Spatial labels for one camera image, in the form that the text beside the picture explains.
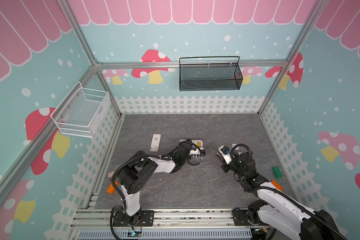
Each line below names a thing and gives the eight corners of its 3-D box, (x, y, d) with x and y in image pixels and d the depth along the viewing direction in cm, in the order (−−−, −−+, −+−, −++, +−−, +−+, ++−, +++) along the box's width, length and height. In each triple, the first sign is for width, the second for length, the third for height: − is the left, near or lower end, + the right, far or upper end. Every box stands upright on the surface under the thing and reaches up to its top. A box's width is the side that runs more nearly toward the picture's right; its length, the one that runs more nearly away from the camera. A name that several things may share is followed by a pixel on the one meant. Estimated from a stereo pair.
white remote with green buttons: (150, 151, 101) (149, 150, 100) (153, 135, 110) (152, 133, 108) (159, 151, 101) (158, 150, 100) (161, 135, 110) (160, 133, 108)
